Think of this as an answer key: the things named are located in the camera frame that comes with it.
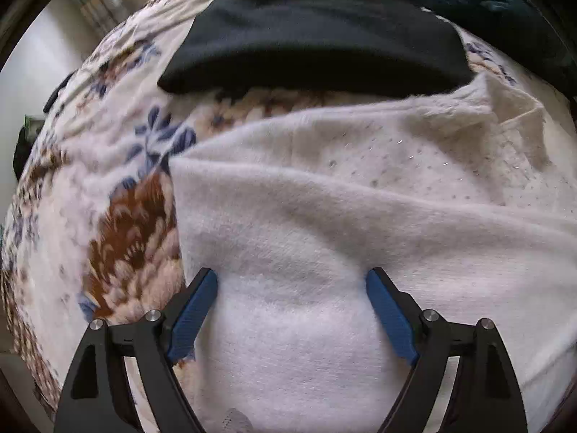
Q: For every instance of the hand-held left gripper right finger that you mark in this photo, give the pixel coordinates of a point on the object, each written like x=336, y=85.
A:
x=387, y=311

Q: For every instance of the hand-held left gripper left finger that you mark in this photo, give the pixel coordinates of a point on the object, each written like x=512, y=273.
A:
x=198, y=306

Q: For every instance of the white knit sweater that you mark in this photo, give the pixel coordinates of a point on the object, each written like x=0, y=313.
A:
x=315, y=216

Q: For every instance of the floral fleece blanket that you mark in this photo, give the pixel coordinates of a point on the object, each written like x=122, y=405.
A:
x=90, y=153

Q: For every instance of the dark object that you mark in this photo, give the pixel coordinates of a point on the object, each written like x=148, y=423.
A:
x=25, y=149

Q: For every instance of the black folded garment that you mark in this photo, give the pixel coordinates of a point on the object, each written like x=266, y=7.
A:
x=315, y=40

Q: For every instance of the striped curtain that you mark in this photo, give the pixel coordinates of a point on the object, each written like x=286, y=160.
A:
x=97, y=0

